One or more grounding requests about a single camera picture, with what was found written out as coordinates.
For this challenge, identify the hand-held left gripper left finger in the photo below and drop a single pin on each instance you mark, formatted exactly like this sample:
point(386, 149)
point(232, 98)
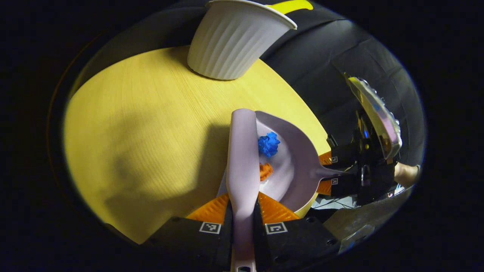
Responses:
point(189, 238)

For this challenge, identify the light purple dustpan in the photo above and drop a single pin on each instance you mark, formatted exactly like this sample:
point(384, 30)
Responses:
point(291, 158)

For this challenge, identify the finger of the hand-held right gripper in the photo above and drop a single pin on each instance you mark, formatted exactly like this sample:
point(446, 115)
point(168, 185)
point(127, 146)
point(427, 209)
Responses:
point(344, 186)
point(345, 155)

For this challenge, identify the white ribbed garbage bin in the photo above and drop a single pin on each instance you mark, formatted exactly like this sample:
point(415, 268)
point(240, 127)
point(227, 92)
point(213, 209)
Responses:
point(230, 45)

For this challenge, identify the grey fabric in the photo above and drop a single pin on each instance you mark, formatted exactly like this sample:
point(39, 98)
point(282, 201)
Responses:
point(363, 219)

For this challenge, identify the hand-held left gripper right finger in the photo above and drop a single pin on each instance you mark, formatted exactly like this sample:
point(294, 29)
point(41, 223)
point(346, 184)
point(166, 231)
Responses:
point(298, 238)

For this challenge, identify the blue paper scrap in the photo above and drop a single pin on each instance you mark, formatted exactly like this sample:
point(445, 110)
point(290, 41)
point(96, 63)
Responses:
point(269, 144)

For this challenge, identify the orange paper scrap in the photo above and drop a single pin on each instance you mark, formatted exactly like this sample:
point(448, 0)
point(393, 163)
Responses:
point(266, 172)

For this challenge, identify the wooden desktop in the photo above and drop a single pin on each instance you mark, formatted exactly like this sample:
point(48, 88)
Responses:
point(132, 132)

